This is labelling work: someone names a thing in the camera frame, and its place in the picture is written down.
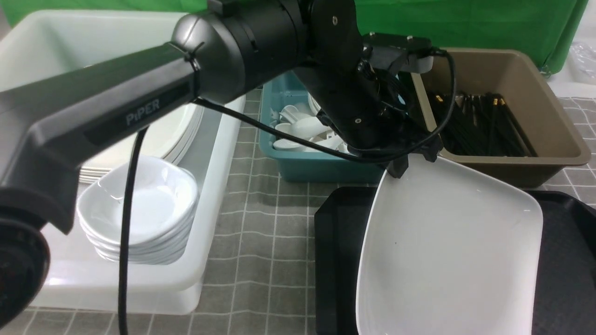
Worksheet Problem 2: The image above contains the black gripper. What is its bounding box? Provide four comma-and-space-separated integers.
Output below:
305, 65, 442, 178

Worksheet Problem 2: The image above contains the white square rice plate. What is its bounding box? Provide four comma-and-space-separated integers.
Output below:
355, 154, 543, 335

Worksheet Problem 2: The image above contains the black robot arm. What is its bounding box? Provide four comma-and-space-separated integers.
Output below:
1, 0, 448, 335

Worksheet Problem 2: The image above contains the pile of white spoons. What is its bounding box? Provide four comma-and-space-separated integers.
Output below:
275, 102, 348, 154

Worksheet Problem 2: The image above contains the teal plastic bin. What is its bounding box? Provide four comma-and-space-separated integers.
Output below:
259, 72, 384, 184

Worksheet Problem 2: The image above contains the pile of black chopsticks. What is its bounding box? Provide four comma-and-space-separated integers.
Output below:
441, 91, 537, 157

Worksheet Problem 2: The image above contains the brown plastic bin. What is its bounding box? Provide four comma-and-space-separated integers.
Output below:
440, 47, 591, 188

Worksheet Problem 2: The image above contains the green backdrop cloth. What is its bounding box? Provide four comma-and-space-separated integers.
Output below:
1, 0, 586, 79

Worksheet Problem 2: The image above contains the stack of white square plates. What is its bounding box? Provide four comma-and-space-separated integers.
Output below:
79, 104, 204, 184

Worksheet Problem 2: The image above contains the grey checked table mat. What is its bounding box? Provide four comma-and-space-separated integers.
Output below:
0, 89, 596, 335

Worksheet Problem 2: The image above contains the stack of white bowls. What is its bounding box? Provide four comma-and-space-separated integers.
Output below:
76, 155, 200, 265

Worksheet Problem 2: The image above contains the black serving tray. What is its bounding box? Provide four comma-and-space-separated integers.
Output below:
314, 187, 596, 335

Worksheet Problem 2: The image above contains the large white plastic bin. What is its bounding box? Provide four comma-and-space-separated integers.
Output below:
0, 10, 240, 315

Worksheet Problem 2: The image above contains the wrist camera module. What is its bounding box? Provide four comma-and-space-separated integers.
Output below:
362, 32, 433, 75

